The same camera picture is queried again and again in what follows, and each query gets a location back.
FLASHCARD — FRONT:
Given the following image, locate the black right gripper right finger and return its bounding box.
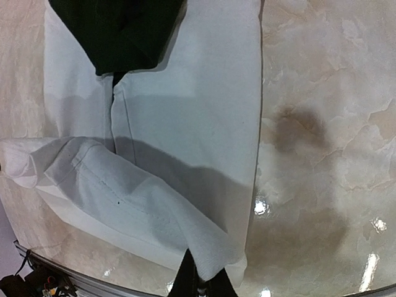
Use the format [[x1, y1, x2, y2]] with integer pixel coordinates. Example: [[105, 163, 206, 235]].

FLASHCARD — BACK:
[[205, 269, 238, 297]]

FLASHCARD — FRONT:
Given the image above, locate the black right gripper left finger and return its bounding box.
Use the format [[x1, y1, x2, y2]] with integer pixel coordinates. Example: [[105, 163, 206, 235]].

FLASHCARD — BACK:
[[168, 250, 198, 297]]

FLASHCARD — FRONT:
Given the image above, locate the white and green t-shirt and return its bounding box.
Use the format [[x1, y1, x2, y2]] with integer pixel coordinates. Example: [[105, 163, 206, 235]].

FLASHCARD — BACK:
[[1, 1, 262, 286]]

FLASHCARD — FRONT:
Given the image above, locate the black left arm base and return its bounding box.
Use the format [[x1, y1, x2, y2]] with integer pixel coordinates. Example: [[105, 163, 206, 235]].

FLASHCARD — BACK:
[[1, 249, 77, 297]]

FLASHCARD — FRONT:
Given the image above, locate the aluminium front rail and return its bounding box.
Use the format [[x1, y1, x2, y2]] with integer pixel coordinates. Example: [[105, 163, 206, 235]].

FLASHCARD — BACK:
[[14, 240, 152, 296]]

